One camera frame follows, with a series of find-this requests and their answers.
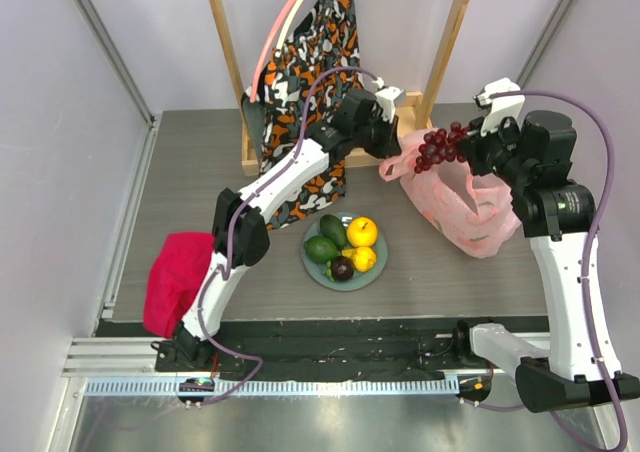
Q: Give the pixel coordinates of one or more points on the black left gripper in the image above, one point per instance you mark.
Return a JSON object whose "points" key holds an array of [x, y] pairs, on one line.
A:
{"points": [[389, 146]]}

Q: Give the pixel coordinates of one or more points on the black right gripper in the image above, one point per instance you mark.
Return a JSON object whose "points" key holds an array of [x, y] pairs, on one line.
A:
{"points": [[480, 150]]}

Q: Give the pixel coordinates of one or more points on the fake red grapes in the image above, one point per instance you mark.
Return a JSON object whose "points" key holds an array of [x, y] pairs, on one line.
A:
{"points": [[441, 146]]}

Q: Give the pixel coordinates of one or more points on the pink plastic bag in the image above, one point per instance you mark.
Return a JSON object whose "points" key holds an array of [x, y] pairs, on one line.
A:
{"points": [[472, 212]]}

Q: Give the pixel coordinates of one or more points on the fake green avocado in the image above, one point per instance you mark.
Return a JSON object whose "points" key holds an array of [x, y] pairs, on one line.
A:
{"points": [[332, 228]]}

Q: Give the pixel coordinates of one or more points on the fake green lime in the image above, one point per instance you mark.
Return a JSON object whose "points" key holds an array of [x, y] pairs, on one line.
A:
{"points": [[320, 249]]}

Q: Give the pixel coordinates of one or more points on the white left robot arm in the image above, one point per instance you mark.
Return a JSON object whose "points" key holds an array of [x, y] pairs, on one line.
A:
{"points": [[240, 220]]}

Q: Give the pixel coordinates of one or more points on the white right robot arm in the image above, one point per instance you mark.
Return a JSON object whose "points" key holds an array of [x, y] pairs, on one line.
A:
{"points": [[580, 367]]}

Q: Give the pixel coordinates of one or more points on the orange grey patterned garment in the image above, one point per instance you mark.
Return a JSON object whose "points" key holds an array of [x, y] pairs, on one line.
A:
{"points": [[306, 79]]}

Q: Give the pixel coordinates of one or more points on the pink clothes hanger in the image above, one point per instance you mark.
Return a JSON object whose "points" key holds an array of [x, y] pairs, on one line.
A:
{"points": [[277, 36]]}

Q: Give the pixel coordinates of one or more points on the red cloth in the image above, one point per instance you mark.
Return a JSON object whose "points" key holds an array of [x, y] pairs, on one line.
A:
{"points": [[175, 279]]}

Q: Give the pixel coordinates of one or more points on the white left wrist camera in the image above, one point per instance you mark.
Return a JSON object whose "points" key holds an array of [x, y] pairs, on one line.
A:
{"points": [[388, 98]]}

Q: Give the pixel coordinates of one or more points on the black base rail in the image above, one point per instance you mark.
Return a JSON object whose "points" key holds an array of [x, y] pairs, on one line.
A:
{"points": [[377, 350]]}

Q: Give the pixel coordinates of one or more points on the white cable duct strip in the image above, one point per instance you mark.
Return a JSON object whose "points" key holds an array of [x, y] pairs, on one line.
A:
{"points": [[184, 387]]}

